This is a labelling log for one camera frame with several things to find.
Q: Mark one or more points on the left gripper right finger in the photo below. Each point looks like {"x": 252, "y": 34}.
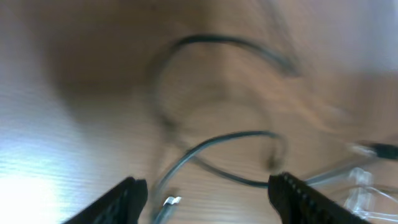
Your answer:
{"x": 298, "y": 203}

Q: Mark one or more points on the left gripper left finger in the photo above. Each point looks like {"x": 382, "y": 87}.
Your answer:
{"x": 122, "y": 204}

